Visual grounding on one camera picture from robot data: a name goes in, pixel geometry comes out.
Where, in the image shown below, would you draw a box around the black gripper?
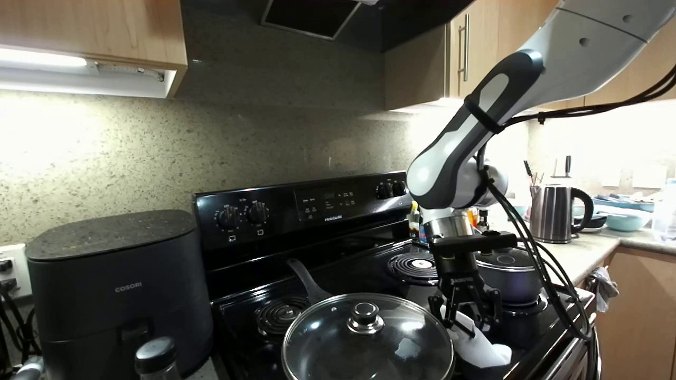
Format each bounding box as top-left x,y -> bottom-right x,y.
430,251 -> 496,334

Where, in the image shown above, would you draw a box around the white paper napkin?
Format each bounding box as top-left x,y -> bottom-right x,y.
441,309 -> 516,369

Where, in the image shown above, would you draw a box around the black electric stove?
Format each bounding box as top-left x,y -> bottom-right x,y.
192,168 -> 600,380

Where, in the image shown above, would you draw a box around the dark saucepan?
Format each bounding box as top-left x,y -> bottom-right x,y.
477,247 -> 550,313

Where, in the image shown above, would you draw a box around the glass saucepan lid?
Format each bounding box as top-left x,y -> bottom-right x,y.
480,247 -> 545,275

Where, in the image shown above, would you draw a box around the glass frying pan lid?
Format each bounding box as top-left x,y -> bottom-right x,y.
281,291 -> 457,380

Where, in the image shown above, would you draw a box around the steel electric kettle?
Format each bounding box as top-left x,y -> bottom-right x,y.
529,183 -> 599,247

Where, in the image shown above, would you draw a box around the hanging dish towel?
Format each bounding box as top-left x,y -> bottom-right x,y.
584,266 -> 624,317

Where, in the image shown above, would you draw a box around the kitchen utensils bunch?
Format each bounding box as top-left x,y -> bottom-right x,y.
521,155 -> 574,190

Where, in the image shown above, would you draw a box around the black frying pan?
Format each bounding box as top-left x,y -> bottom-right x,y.
281,257 -> 459,380

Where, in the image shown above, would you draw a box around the wooden base cabinet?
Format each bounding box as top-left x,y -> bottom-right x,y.
593,243 -> 676,380

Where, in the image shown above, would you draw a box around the light blue bowl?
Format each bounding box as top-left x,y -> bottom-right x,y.
603,207 -> 656,234

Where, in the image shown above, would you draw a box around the steel range hood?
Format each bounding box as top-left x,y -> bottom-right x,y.
177,0 -> 477,55

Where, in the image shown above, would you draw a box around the black air fryer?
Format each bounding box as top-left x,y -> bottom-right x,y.
26,208 -> 216,380

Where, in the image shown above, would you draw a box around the under cabinet light strip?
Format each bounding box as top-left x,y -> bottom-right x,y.
0,44 -> 180,102

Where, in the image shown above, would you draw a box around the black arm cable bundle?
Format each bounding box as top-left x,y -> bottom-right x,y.
477,62 -> 676,380

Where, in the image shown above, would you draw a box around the wooden wall cabinet single handle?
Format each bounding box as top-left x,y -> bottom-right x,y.
382,0 -> 676,112

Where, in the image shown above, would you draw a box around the long steel cabinet handle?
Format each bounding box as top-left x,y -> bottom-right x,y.
457,15 -> 472,85

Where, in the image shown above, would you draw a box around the black power cords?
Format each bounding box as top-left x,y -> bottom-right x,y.
0,281 -> 43,369

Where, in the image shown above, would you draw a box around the white wall outlet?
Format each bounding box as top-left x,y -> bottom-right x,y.
0,241 -> 33,302

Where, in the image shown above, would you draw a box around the wooden wall cabinet two handles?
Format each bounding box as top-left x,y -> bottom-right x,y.
0,0 -> 190,72

